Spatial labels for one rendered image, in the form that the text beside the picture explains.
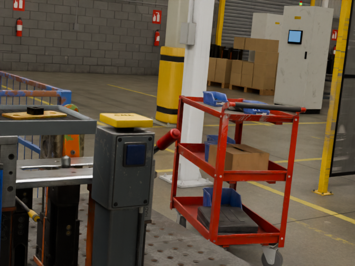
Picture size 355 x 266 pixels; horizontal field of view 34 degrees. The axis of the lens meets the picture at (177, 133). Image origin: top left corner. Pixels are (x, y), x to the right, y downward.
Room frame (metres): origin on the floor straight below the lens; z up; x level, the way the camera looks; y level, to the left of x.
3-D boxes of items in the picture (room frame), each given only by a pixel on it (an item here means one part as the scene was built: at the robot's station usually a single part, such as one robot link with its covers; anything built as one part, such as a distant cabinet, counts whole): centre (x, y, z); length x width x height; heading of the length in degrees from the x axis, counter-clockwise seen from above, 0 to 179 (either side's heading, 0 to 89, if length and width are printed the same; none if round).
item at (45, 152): (1.33, 0.27, 0.88); 0.15 x 0.11 x 0.36; 32
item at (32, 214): (0.86, 0.23, 1.00); 0.12 x 0.01 x 0.01; 32
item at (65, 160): (1.14, 0.22, 1.00); 0.02 x 0.02 x 0.04
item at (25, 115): (0.77, 0.19, 1.17); 0.08 x 0.04 x 0.01; 140
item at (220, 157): (3.34, -0.33, 0.49); 0.81 x 0.47 x 0.97; 19
